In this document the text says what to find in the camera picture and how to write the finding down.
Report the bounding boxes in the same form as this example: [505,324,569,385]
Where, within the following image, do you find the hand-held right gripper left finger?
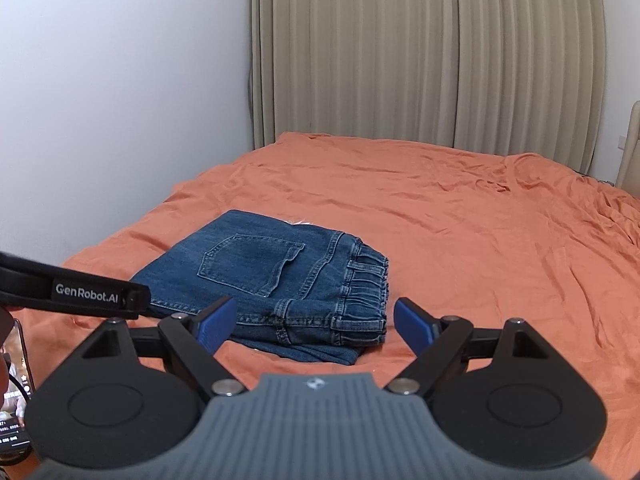
[80,296,246,401]

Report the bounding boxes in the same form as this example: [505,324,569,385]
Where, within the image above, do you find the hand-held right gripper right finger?
[384,297,558,401]

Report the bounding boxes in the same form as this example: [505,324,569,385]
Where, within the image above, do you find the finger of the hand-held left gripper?
[121,284,173,320]

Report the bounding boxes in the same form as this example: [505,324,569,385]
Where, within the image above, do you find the blue denim pants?
[129,209,391,366]

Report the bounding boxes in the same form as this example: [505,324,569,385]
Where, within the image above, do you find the orange bed sheet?
[10,131,640,480]

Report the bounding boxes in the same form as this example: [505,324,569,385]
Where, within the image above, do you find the black smartphone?
[0,319,36,461]

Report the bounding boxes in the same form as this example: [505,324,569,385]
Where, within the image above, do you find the beige pleated curtain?
[250,0,608,173]

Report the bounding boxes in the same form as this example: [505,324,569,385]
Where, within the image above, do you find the beige upholstered headboard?
[616,101,640,190]

